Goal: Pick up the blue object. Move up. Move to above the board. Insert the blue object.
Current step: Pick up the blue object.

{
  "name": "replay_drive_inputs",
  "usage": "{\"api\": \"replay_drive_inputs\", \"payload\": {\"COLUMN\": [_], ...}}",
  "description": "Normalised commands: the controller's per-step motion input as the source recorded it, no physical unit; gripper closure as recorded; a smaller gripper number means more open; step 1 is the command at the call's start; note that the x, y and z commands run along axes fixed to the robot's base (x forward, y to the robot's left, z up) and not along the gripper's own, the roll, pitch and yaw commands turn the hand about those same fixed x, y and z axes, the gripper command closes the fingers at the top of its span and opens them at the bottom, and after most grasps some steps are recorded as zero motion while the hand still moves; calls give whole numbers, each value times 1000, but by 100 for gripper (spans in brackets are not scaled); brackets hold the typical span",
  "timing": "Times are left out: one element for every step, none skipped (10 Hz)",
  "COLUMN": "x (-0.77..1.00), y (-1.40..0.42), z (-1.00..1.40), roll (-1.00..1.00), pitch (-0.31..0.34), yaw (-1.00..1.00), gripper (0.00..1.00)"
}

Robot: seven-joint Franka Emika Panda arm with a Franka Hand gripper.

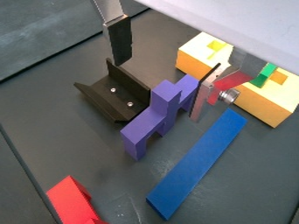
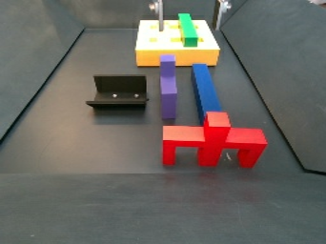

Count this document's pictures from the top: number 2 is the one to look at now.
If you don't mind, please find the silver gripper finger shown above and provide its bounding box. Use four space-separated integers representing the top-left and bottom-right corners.
216 0 232 30
150 0 165 31

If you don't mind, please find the blue block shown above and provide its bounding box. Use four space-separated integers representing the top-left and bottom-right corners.
192 64 222 124

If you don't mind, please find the yellow peg board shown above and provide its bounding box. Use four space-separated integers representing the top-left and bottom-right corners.
136 20 221 67

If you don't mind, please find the green block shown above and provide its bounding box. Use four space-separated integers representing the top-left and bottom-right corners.
178 13 200 47

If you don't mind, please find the purple block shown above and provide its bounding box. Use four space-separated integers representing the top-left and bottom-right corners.
161 54 177 119

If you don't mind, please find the red block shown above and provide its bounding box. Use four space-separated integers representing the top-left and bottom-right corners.
162 112 268 168

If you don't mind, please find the black angle bracket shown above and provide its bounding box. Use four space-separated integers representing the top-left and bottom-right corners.
86 74 149 108

